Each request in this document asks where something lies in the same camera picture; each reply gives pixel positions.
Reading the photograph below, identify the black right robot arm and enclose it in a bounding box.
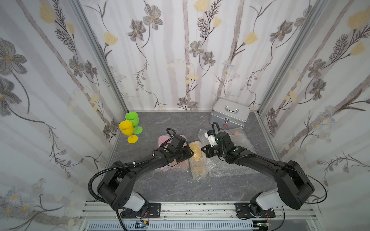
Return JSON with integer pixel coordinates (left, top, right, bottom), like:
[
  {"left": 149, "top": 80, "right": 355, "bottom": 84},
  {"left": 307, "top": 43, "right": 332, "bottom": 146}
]
[{"left": 201, "top": 131, "right": 315, "bottom": 217}]

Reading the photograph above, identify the silver aluminium first aid case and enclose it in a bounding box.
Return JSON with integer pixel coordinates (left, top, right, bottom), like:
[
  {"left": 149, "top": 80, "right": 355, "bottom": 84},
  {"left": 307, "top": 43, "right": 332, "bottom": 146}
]
[{"left": 210, "top": 98, "right": 251, "bottom": 130}]

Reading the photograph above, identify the green plastic wine glass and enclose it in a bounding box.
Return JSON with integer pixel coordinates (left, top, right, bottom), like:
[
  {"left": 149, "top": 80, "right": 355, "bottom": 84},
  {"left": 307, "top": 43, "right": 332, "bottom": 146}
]
[{"left": 125, "top": 112, "right": 143, "bottom": 135}]

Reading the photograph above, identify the yellow glass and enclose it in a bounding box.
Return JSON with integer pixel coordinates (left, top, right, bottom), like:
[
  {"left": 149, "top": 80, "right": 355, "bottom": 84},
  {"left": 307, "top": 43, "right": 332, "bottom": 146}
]
[{"left": 119, "top": 120, "right": 138, "bottom": 144}]

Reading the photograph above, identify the amber glass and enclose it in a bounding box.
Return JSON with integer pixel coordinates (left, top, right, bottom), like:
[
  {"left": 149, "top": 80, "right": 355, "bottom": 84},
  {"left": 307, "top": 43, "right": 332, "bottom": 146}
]
[{"left": 189, "top": 141, "right": 215, "bottom": 181}]

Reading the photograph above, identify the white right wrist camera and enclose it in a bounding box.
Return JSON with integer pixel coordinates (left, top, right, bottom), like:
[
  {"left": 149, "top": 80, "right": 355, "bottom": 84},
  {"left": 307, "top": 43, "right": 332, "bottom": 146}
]
[{"left": 204, "top": 131, "right": 217, "bottom": 147}]

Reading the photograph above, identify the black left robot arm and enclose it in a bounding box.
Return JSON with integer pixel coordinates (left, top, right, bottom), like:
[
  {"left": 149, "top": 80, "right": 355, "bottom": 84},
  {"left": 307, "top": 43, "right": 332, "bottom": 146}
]
[{"left": 89, "top": 135, "right": 194, "bottom": 216}]

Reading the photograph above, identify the clear bubble wrap sheet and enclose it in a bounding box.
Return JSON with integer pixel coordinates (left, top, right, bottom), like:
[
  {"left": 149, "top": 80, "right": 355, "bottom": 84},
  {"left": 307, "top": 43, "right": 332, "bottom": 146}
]
[
  {"left": 198, "top": 127, "right": 256, "bottom": 153},
  {"left": 205, "top": 157, "right": 258, "bottom": 178}
]

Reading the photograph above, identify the pink glass in bubble wrap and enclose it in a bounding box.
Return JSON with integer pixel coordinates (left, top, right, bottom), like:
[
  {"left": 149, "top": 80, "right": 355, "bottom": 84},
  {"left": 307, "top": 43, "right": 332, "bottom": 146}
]
[{"left": 154, "top": 134, "right": 174, "bottom": 172}]

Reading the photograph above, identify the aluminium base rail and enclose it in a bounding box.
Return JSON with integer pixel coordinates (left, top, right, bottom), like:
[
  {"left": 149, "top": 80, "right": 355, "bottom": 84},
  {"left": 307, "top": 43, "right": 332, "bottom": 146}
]
[{"left": 74, "top": 201, "right": 323, "bottom": 231}]

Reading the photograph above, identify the black corrugated cable conduit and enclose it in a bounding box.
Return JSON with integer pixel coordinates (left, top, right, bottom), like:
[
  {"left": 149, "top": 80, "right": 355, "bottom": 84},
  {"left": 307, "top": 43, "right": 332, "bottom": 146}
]
[{"left": 87, "top": 161, "right": 136, "bottom": 231}]

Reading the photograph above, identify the orange glass in bubble wrap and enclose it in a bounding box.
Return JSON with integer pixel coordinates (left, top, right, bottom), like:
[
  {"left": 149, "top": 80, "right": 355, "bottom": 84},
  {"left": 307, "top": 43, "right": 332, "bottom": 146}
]
[{"left": 168, "top": 135, "right": 192, "bottom": 171}]

